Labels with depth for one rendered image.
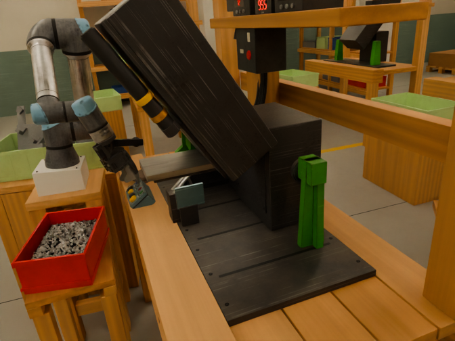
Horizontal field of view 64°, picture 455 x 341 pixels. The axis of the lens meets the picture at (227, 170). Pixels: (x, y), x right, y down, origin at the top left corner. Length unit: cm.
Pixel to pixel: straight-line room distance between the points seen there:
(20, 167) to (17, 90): 646
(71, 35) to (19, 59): 699
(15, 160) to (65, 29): 91
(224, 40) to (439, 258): 140
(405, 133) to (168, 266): 73
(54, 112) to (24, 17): 721
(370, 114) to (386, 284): 47
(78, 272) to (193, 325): 47
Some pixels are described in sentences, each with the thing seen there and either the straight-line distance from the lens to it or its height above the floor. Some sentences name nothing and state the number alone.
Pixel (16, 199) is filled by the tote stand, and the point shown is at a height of 71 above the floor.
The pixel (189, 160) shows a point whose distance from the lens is 117.
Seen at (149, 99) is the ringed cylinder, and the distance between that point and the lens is 89.
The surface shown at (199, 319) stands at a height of 90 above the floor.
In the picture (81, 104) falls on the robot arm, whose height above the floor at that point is 131.
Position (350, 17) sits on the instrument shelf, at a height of 152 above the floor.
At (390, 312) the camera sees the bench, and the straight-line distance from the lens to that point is 98.
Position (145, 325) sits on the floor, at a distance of 225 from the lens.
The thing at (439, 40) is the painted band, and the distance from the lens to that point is 1239.
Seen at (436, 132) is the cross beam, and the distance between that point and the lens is 100.
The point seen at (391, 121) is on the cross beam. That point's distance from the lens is 109.
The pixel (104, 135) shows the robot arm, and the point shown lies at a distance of 132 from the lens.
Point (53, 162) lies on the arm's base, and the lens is 183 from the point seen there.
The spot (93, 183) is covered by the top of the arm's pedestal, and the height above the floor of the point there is 85.
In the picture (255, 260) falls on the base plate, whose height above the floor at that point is 90.
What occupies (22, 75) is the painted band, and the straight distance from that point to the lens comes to 865.
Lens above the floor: 153
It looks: 22 degrees down
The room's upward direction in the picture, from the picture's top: 4 degrees counter-clockwise
